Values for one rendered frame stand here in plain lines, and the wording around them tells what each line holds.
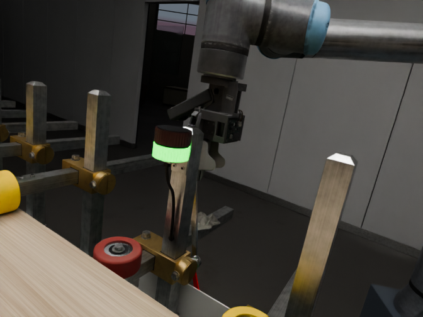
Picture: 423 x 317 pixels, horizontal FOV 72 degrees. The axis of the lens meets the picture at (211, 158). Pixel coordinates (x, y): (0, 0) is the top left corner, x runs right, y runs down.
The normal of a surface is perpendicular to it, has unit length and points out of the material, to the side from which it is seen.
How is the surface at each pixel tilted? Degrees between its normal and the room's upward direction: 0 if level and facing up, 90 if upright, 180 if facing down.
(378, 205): 90
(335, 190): 90
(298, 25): 101
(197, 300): 90
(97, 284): 0
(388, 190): 90
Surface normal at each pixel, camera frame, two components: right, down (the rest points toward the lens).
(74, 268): 0.15, -0.96
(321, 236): -0.53, 0.13
